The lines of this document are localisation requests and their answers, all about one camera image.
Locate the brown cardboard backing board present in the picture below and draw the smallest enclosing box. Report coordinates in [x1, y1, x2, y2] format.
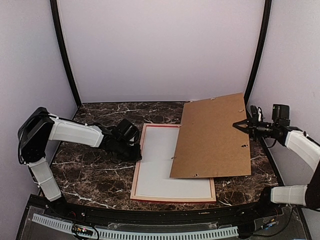
[170, 93, 252, 179]

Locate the left black corner post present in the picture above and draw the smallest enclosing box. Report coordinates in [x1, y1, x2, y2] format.
[49, 0, 82, 108]

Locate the red wooden picture frame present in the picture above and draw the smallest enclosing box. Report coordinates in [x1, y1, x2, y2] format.
[129, 122, 217, 204]

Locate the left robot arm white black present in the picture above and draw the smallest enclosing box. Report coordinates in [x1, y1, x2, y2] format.
[17, 107, 142, 218]

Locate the black corner post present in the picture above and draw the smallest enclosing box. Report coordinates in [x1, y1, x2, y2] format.
[244, 0, 272, 106]
[49, 0, 82, 108]

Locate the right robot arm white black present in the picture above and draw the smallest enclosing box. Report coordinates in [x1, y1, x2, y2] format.
[232, 104, 320, 217]

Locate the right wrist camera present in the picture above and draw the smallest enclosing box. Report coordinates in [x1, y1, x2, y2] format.
[250, 105, 264, 124]

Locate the black front rail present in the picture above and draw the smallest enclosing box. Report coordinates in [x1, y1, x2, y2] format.
[37, 198, 283, 226]

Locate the right black corner post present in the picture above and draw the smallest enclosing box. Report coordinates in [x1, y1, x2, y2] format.
[244, 0, 272, 106]

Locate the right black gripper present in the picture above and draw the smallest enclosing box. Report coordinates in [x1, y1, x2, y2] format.
[233, 113, 278, 142]

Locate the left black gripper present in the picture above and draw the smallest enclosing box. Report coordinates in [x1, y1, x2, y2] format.
[115, 139, 142, 162]

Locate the autumn forest photo print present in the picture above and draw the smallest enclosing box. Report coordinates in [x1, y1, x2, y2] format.
[135, 126, 213, 198]

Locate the white slotted cable duct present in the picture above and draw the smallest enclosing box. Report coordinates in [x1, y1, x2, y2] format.
[31, 213, 239, 240]

